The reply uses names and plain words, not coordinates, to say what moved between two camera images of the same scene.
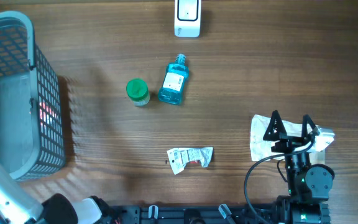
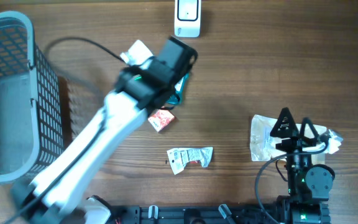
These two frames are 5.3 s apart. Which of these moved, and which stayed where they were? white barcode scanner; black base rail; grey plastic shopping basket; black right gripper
Moved: black right gripper
Stayed: grey plastic shopping basket; black base rail; white barcode scanner
